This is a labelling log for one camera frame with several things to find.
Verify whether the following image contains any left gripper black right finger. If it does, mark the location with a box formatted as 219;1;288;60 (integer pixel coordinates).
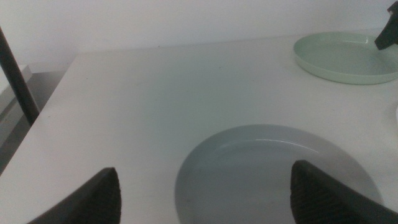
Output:
290;159;398;224

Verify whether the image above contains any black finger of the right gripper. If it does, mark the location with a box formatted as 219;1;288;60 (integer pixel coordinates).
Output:
374;1;398;51

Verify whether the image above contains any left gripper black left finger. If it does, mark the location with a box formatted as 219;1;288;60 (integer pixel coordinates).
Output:
27;167;123;224

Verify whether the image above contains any pale green shallow bowl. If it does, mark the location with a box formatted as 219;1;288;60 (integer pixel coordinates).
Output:
292;30;398;86

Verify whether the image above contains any grey shallow bowl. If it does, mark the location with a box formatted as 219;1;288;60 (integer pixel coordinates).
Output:
174;123;384;224

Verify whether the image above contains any dark grey metal pole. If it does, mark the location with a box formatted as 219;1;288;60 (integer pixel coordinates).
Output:
0;27;40;126

